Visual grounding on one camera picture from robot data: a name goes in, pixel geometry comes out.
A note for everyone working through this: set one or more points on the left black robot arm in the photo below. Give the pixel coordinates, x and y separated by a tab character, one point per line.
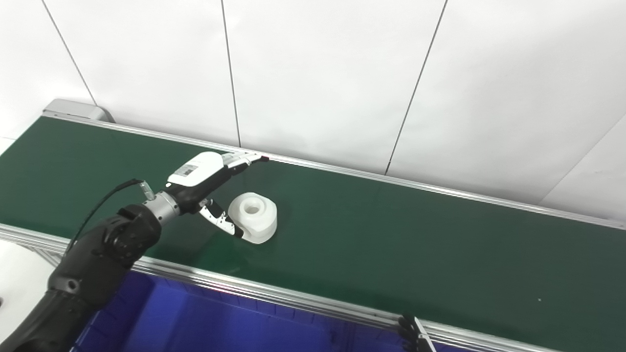
98	264

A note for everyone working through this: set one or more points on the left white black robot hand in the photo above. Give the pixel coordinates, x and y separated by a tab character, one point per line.
198	173

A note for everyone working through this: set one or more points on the green conveyor belt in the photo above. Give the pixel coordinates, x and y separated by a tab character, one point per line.
244	287
391	244

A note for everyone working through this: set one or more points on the white round plastic part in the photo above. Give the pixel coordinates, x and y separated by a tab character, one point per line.
254	217

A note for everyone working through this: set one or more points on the blue plastic bin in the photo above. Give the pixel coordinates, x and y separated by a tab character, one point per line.
195	322
381	343

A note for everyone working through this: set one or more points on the grey conveyor end cover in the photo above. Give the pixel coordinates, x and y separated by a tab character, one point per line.
78	110

